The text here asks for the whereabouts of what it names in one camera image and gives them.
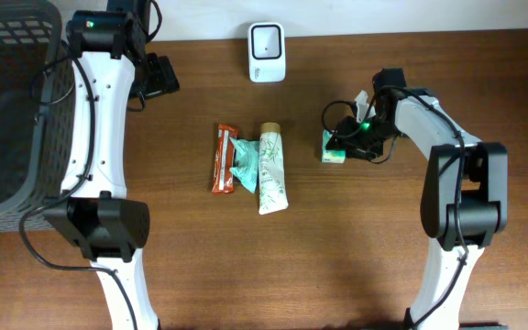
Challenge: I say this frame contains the white barcode scanner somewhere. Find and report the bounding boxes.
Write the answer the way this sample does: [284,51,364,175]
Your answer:
[247,22,286,83]

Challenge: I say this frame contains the teal wipes packet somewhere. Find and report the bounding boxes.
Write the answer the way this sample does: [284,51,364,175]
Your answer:
[230,138,259,193]

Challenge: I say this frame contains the small green tissue pack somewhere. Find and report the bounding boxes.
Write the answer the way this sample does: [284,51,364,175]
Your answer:
[321,130,346,163]

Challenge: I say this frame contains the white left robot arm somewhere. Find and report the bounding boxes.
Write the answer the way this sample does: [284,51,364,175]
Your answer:
[43,1,180,329]

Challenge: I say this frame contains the red snack packet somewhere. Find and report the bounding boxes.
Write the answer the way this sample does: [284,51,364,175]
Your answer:
[212,124,239,194]

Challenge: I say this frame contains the dark grey plastic basket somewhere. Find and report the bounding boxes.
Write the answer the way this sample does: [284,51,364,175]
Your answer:
[0,1,74,232]

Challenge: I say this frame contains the white floral cream tube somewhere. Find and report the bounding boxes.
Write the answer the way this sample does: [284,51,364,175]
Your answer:
[258,122,288,215]

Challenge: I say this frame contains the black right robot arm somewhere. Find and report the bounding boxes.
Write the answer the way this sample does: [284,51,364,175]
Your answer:
[323,68,508,329]

